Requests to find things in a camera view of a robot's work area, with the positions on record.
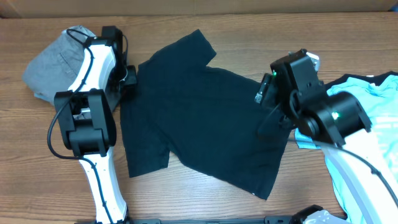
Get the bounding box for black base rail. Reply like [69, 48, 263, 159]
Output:
[76, 214, 296, 224]

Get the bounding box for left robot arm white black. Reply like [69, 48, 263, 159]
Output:
[52, 26, 137, 223]

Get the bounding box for black garment under blue shirt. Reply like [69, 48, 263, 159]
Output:
[325, 71, 397, 90]

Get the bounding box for light blue t-shirt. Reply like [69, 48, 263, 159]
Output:
[294, 74, 398, 224]

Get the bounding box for black t-shirt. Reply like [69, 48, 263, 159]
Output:
[121, 30, 291, 199]

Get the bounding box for folded grey shorts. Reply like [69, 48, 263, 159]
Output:
[22, 26, 95, 104]

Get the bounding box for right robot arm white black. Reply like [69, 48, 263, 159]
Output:
[255, 49, 397, 223]

